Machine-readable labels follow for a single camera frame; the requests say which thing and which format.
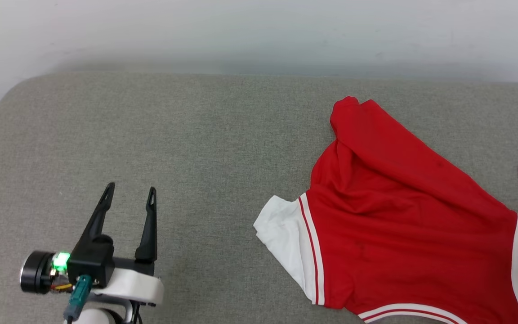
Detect left teal cable connector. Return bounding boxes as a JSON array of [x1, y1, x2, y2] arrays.
[[63, 274, 93, 322]]

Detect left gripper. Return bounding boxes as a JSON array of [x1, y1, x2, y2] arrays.
[[20, 182, 165, 307]]

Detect red white basketball jersey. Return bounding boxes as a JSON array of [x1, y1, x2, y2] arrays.
[[254, 96, 518, 324]]

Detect thin black cable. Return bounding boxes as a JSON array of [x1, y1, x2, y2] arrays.
[[126, 302, 143, 324]]

